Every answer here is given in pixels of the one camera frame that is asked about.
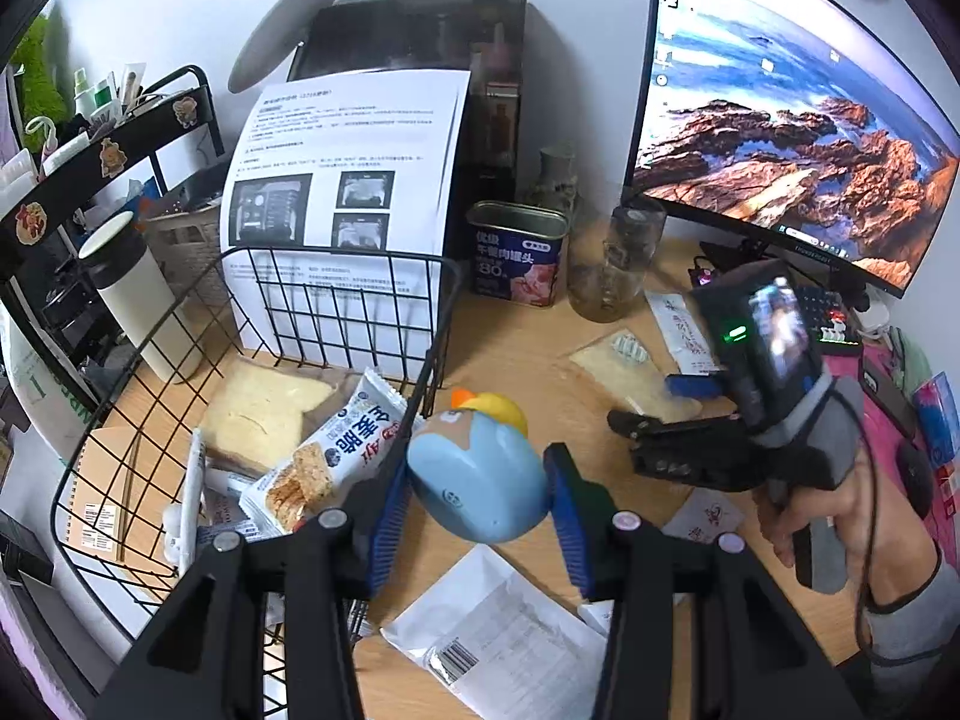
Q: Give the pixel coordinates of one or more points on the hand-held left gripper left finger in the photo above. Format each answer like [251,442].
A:
[390,532]

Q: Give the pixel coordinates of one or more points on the printed paper sheet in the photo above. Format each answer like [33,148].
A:
[352,135]

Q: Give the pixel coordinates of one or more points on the person's right forearm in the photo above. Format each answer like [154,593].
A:
[915,615]

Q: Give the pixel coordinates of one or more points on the white tumbler with black lid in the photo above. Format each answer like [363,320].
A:
[142,300]

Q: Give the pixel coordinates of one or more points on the large bread slice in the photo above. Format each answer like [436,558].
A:
[607,382]

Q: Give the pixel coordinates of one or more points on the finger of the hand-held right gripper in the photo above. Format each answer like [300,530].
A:
[660,426]
[697,386]

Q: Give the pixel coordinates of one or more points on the white pen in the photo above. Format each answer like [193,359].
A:
[191,480]

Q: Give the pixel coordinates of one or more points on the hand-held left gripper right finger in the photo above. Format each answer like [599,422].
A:
[570,532]

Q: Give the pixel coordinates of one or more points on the green cloth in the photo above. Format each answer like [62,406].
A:
[911,352]

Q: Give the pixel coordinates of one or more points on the curved computer monitor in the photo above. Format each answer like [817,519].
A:
[787,127]

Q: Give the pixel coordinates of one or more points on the pink desk mat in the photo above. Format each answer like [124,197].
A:
[879,441]

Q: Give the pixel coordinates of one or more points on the white green tube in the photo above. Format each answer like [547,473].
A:
[84,94]

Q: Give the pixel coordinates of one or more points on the black rack with stickers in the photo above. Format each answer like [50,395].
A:
[142,131]

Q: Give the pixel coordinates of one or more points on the blue bird toy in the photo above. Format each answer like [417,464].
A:
[472,480]

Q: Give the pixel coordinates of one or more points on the blue white snack bar packet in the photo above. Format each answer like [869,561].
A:
[337,442]

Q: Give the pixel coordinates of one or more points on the green plush toy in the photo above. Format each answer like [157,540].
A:
[37,82]

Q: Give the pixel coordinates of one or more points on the long white sachet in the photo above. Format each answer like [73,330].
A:
[675,322]

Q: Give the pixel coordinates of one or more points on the backlit mechanical keyboard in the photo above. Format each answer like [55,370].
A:
[832,315]

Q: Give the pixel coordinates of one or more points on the small white red-print packet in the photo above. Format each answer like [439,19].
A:
[705,517]

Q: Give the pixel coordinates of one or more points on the pale bread slice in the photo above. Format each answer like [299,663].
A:
[255,412]

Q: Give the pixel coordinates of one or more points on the blue tissue pack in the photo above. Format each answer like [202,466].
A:
[939,416]

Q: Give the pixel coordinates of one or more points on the luncheon meat can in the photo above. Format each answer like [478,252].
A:
[514,259]

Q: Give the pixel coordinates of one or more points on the person's right hand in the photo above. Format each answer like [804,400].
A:
[847,517]

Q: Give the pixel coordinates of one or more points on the smartphone in dark case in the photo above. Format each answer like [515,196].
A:
[889,394]

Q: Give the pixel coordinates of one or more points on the pill blister pack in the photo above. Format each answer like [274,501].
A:
[628,349]

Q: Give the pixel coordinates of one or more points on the beige storage box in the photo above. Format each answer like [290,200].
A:
[187,229]

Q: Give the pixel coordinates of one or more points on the clear glass jar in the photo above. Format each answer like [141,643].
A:
[615,262]

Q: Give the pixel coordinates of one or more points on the black computer mouse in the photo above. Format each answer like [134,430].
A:
[913,471]

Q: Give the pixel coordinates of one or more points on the white plastic bag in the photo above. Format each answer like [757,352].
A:
[37,390]

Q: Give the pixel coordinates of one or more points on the round grey disc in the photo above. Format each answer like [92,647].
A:
[289,22]

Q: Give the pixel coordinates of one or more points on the small mottled bottle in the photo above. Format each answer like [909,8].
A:
[556,180]

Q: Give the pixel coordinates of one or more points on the white flat pouch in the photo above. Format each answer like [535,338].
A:
[487,622]

